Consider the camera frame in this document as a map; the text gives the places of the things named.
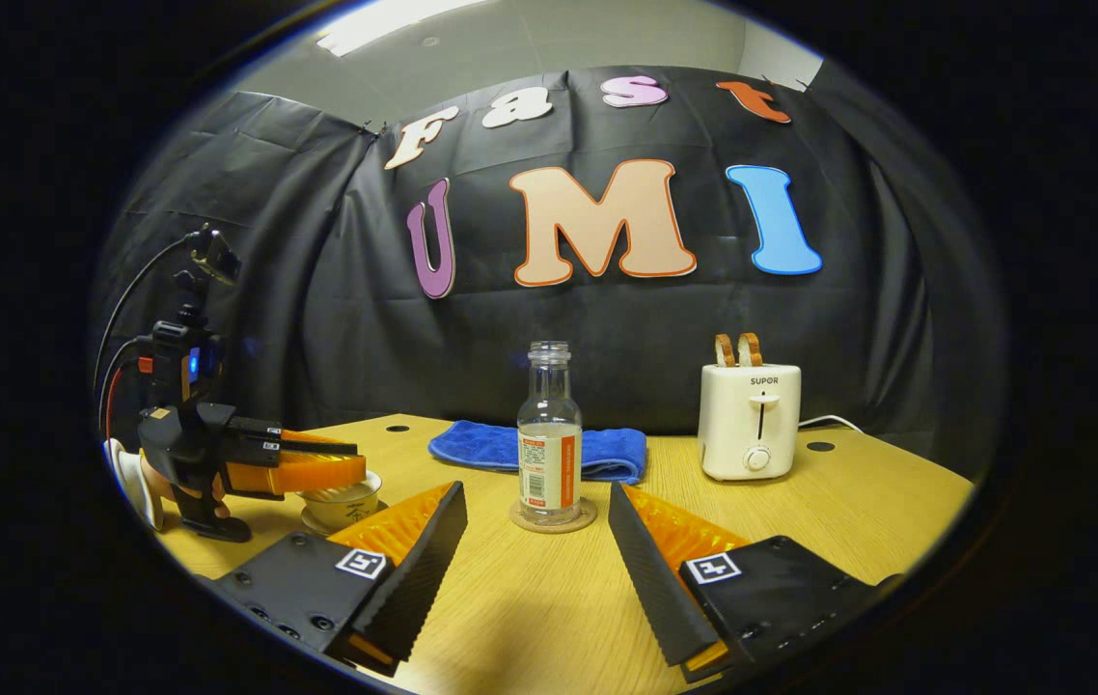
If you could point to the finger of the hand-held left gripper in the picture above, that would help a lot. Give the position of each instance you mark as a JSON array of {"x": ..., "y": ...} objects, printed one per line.
[
  {"x": 303, "y": 473},
  {"x": 308, "y": 442}
]

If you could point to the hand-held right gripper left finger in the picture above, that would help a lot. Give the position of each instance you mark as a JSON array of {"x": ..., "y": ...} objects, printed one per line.
[{"x": 419, "y": 574}]

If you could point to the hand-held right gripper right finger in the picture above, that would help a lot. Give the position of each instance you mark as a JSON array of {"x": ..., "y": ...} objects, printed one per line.
[{"x": 665, "y": 589}]

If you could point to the white ceramic teacup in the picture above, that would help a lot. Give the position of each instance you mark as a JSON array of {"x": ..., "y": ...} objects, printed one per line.
[{"x": 342, "y": 507}]

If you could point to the round brown coaster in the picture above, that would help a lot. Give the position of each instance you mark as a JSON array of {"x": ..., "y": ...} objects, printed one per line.
[{"x": 590, "y": 516}]

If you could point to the clear plastic water bottle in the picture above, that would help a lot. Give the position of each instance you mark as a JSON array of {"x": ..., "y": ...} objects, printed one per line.
[{"x": 549, "y": 405}]

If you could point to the black backdrop cloth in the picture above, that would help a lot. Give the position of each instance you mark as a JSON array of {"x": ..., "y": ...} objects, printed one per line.
[{"x": 317, "y": 309}]

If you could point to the blue folded towel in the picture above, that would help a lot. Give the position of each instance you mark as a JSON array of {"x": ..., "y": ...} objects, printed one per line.
[{"x": 472, "y": 444}]

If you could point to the white toaster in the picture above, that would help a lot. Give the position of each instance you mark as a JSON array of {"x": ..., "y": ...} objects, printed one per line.
[{"x": 752, "y": 415}]

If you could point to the toast slice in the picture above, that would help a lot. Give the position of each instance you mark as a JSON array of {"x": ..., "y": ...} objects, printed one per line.
[
  {"x": 751, "y": 348},
  {"x": 725, "y": 350}
]

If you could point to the ceiling light panel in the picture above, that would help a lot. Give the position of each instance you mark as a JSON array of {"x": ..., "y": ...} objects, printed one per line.
[{"x": 395, "y": 21}]

